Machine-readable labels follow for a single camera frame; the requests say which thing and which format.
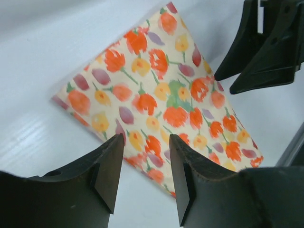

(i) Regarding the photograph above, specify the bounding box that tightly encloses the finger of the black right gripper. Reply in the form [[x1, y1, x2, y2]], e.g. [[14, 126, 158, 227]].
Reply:
[[215, 0, 262, 81], [230, 0, 304, 95]]

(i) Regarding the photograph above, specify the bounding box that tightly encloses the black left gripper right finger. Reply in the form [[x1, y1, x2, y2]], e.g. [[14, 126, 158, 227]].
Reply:
[[170, 134, 304, 228]]

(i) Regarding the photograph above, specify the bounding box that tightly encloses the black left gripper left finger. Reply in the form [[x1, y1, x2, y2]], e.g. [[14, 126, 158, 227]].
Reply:
[[0, 134, 124, 228]]

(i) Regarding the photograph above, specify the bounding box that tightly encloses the orange floral skirt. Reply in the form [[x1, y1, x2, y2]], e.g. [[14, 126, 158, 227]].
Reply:
[[53, 3, 263, 195]]

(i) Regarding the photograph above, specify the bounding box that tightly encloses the aluminium frame rail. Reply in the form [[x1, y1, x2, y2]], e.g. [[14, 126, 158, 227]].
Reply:
[[276, 124, 304, 167]]

